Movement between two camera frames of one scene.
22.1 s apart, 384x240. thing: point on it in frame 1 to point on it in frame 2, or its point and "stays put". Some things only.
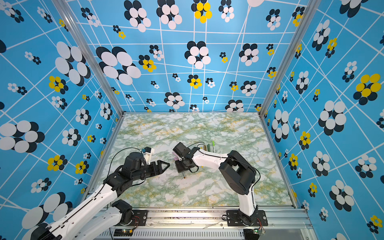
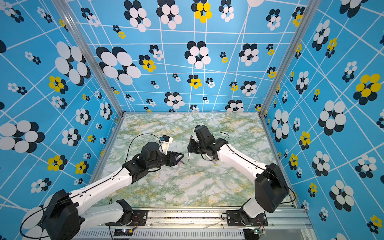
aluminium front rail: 211,223 stays put
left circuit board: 123,232 stays put
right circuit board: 257,231 stays put
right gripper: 179,169 to 191,146
